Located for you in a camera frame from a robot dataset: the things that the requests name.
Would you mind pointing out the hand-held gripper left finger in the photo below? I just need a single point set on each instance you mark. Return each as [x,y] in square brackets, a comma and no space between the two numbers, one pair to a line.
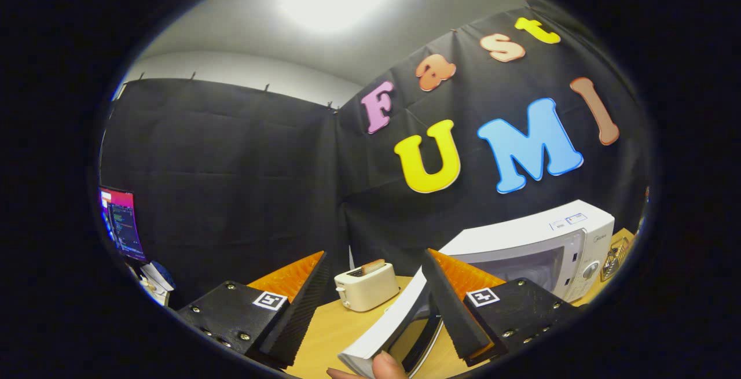
[298,315]

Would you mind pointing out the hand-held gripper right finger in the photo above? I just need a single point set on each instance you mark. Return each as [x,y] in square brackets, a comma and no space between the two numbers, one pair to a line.
[451,315]

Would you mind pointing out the white microwave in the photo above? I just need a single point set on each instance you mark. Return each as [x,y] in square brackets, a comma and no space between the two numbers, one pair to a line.
[521,237]

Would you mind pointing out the cream toaster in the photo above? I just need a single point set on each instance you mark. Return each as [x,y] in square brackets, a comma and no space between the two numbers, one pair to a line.
[367,292]

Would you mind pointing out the toast slice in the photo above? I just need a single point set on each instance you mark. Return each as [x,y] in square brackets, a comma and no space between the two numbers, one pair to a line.
[373,266]

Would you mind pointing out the blue and white object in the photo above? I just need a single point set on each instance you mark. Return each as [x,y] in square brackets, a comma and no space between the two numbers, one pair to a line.
[157,280]

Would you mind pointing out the computer monitor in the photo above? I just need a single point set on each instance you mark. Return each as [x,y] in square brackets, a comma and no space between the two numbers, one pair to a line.
[124,225]

